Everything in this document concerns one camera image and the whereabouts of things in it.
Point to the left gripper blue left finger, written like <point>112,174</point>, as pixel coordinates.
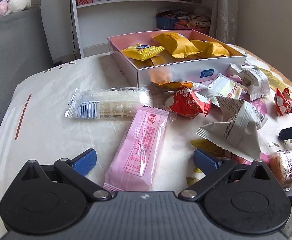
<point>84,162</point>

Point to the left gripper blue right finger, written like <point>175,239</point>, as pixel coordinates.
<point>206,162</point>

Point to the large red heart snack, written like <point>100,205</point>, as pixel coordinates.
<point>283,101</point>

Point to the small pink cookie pack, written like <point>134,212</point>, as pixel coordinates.
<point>280,164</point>

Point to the white nut snack pack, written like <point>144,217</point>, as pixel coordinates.
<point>238,132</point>

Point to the pink wafer snack pack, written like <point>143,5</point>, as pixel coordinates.
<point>134,164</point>

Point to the small red heart snack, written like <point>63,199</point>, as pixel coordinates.
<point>188,103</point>

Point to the clear rice cracker pack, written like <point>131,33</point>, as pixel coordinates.
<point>111,103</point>

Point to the pale green cake pack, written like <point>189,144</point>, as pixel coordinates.
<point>223,86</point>

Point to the orange and white snack pack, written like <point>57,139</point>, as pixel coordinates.
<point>175,85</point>

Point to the golden orange snack bar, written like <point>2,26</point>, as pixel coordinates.
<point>156,61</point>

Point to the yellow waffle sandwich pack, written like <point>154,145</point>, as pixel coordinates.
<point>177,45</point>

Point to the yellow chips snack pack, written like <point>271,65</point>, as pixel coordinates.
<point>142,52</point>

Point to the floral tablecloth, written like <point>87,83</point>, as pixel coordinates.
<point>34,126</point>

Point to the beige curtain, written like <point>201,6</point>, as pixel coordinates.
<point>224,20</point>

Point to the grey sofa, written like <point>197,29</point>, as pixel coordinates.
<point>24,51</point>

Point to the pink plastic basket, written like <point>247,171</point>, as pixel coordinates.
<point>199,29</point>

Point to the blue storage box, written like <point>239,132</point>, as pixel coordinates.
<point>166,23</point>

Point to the white bookshelf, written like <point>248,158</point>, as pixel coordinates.
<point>97,21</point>

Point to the pink and white plush toy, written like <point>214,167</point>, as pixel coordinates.
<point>11,6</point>

